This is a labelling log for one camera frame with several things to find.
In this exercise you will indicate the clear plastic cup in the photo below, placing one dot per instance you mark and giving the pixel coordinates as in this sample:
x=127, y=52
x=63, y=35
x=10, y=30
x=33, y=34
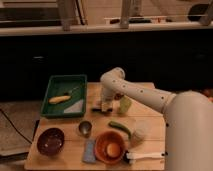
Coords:
x=139, y=132

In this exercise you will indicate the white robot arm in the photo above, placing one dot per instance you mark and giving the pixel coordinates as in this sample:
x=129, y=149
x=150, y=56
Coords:
x=188, y=115

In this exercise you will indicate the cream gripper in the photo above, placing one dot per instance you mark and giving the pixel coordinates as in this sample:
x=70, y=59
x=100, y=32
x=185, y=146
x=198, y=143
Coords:
x=106, y=106

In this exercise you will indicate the light green cup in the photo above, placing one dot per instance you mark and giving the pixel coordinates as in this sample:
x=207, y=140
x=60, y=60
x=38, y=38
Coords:
x=125, y=104

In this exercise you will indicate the dark red grape bunch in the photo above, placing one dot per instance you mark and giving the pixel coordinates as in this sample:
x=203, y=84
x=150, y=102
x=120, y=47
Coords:
x=118, y=96

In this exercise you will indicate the blue sponge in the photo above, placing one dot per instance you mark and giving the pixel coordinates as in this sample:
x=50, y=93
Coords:
x=88, y=154

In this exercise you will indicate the orange bowl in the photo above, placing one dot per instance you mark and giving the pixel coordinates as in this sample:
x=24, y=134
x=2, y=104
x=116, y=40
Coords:
x=101, y=143

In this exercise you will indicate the small metal cup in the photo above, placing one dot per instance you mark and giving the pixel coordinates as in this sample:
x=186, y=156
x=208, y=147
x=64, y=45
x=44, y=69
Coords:
x=85, y=128

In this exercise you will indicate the green plastic tray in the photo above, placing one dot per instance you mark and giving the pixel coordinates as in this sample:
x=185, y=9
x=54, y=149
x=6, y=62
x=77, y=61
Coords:
x=59, y=85

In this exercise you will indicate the white cloth in tray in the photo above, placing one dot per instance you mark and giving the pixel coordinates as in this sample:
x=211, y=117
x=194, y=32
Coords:
x=75, y=108

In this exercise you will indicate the orange fruit in bowl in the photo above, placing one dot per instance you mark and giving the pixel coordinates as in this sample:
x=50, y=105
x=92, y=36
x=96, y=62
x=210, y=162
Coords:
x=113, y=150

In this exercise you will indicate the purple bowl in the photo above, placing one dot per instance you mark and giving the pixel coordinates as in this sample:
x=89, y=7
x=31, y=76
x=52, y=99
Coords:
x=50, y=142

